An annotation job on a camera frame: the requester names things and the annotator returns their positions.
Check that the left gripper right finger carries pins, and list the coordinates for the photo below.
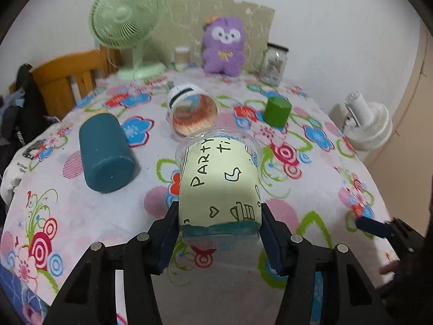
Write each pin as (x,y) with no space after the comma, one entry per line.
(348,297)

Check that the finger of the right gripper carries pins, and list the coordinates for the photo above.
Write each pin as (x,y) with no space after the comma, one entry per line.
(373,227)

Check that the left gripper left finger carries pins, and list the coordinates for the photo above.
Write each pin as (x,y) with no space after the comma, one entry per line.
(88,295)

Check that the party paper-wrapped plastic cup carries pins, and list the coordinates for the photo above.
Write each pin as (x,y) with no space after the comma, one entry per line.
(219,191)

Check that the teal cylindrical cup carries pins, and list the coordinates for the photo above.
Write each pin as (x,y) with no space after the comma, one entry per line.
(108,162)

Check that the white black-striped plastic cup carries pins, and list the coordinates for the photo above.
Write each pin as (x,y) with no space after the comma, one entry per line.
(191,109)

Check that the person's right hand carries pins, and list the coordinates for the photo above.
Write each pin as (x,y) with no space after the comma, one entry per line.
(391,267)

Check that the white floor fan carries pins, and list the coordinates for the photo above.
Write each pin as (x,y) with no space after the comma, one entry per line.
(368,125)

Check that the floral tablecloth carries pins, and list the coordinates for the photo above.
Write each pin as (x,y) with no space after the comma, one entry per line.
(307,173)

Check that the green cylinder block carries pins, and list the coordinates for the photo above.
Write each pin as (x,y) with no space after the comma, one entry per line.
(277,112)

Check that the white printed t-shirt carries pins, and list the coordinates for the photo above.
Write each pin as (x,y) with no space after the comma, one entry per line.
(24,160)

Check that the black bag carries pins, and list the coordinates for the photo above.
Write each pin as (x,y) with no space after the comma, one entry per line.
(23,115)

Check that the glass jar with lid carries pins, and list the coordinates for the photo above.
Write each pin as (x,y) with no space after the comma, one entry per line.
(274,64)

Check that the orange wooden chair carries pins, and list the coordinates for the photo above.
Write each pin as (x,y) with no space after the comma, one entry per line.
(53,77)

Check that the white fan power plug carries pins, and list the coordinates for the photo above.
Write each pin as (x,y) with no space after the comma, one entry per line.
(160,82)

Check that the purple plush toy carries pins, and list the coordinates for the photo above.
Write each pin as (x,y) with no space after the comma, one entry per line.
(223,46)

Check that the cotton swab container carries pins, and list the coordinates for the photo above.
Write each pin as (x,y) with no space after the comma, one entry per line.
(181,57)

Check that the beige patterned board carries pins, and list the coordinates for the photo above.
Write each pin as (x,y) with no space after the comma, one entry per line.
(183,24)

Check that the green desk fan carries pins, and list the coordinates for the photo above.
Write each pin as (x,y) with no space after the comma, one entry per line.
(128,24)

